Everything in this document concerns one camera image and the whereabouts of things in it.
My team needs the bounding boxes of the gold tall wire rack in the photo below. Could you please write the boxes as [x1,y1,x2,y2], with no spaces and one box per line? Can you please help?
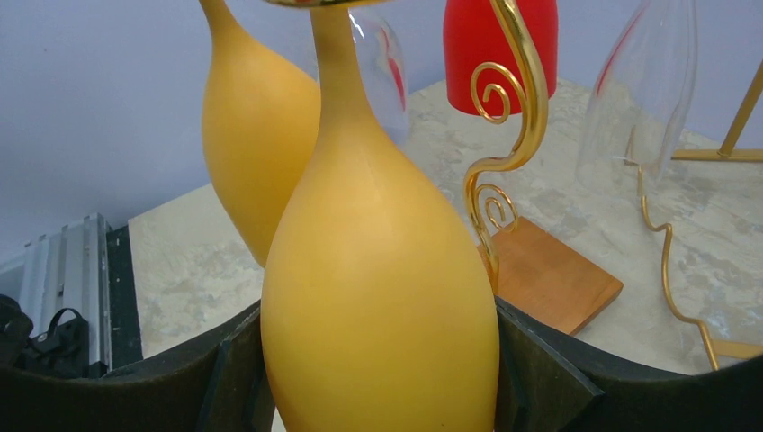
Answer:
[640,70,762,371]

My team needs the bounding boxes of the yellow goblet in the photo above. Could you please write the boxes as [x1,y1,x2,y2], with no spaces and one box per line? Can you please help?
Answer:
[261,1,499,431]
[201,1,320,266]

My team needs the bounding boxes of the clear wine glass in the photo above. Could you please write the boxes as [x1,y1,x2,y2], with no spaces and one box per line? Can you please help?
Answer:
[576,1,697,197]

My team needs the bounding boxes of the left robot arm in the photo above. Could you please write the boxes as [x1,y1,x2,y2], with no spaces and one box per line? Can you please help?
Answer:
[1,295,90,379]

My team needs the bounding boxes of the yellow goblet front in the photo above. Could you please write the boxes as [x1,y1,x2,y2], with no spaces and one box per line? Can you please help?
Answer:
[201,1,320,266]

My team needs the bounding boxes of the aluminium rail frame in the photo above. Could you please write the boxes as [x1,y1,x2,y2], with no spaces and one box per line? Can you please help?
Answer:
[1,213,112,374]

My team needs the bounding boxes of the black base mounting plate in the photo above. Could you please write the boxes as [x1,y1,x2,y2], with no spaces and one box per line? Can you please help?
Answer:
[106,225,143,369]

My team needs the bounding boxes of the gold swirl wine glass rack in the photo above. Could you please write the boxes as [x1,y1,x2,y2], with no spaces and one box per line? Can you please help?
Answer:
[262,0,625,338]

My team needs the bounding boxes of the clear stemmed glass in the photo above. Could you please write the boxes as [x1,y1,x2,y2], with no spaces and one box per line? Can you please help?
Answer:
[349,7,409,148]

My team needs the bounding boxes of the red plastic goblet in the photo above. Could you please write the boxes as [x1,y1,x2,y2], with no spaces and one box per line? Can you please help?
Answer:
[443,0,559,115]

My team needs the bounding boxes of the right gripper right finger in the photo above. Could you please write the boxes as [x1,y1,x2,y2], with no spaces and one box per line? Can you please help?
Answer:
[494,298,762,431]

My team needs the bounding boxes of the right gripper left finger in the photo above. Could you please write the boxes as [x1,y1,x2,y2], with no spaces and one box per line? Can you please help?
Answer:
[1,301,274,431]

